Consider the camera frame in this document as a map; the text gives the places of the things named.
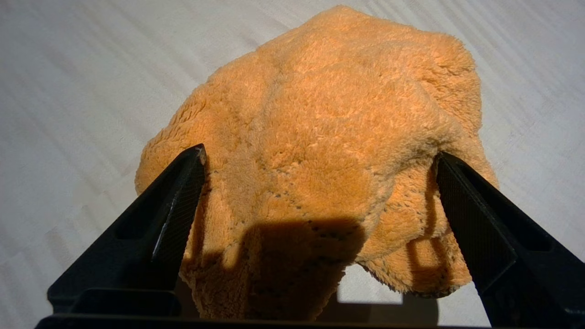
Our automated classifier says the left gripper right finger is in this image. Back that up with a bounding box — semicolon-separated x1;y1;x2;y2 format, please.
434;151;585;329

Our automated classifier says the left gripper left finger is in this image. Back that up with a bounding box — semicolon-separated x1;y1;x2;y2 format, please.
47;143;207;317

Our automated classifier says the orange microfibre cloth grey underside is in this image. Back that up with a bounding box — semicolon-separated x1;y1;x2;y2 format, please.
135;5;500;321

